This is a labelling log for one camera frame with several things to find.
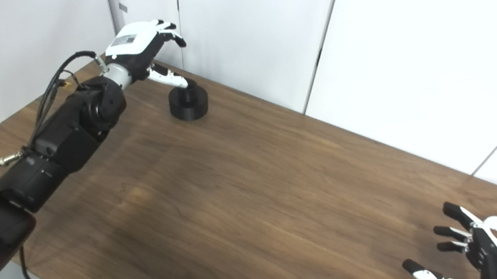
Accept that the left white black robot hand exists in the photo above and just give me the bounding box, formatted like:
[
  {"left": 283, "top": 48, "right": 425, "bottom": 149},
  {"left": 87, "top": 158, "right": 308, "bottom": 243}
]
[{"left": 101, "top": 14, "right": 197, "bottom": 90}]

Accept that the round black part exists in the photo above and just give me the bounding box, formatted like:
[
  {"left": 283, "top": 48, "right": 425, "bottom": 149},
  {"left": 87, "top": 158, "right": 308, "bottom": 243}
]
[{"left": 166, "top": 77, "right": 212, "bottom": 123}]

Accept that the thin left arm wire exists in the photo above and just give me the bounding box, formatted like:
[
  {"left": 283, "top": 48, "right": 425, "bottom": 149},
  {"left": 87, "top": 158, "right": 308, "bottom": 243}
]
[{"left": 41, "top": 67, "right": 89, "bottom": 138}]

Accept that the black left elbow cable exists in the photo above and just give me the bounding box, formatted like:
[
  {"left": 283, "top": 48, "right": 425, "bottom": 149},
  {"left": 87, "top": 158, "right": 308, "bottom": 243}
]
[{"left": 15, "top": 244, "right": 42, "bottom": 279}]

